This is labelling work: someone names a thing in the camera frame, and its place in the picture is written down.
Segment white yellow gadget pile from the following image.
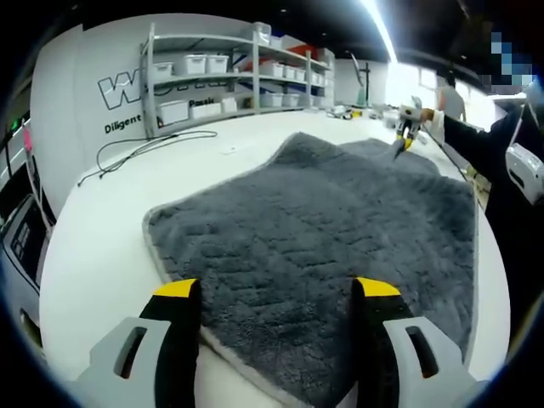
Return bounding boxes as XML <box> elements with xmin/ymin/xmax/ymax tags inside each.
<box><xmin>325</xmin><ymin>105</ymin><xmax>365</xmax><ymax>121</ymax></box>

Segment grey metal shelf unit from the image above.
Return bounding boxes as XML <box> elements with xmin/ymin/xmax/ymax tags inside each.
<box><xmin>139</xmin><ymin>20</ymin><xmax>337</xmax><ymax>139</ymax></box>

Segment rows of white storage bins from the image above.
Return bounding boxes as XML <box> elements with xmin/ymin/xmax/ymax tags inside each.
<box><xmin>152</xmin><ymin>23</ymin><xmax>335</xmax><ymax>124</ymax></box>

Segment grey fluffy towel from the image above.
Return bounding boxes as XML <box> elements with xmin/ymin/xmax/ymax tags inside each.
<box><xmin>142</xmin><ymin>131</ymin><xmax>480</xmax><ymax>407</ymax></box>

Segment thin looped cable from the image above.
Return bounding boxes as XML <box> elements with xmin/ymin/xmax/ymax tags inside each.
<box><xmin>77</xmin><ymin>130</ymin><xmax>218</xmax><ymax>188</ymax></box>

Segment long ceiling light strip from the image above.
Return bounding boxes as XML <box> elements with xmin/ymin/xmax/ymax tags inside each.
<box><xmin>360</xmin><ymin>0</ymin><xmax>399</xmax><ymax>60</ymax></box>

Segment person's dark clothed torso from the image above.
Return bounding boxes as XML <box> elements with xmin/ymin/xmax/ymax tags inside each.
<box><xmin>484</xmin><ymin>99</ymin><xmax>544</xmax><ymax>341</ymax></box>

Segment white worn chest device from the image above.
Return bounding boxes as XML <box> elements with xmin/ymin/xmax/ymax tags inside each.
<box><xmin>505</xmin><ymin>143</ymin><xmax>544</xmax><ymax>205</ymax></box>

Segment black floor stand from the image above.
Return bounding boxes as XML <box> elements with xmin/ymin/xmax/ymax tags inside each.
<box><xmin>346</xmin><ymin>49</ymin><xmax>371</xmax><ymax>107</ymax></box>

